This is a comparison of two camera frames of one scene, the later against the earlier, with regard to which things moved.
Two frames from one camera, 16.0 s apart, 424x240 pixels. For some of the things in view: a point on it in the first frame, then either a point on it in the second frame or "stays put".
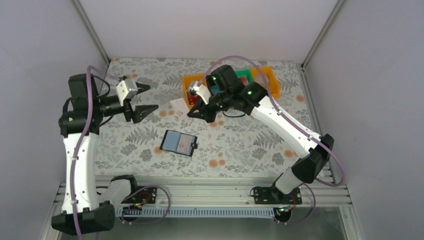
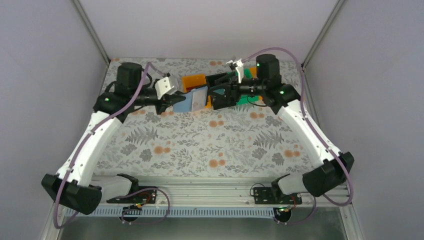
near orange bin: x=186 y=80 stays put
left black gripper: x=138 y=115 → x=166 y=101
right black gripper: x=204 y=113 → x=232 y=85
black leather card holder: x=181 y=143 → x=185 y=105
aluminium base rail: x=225 y=191 stays put
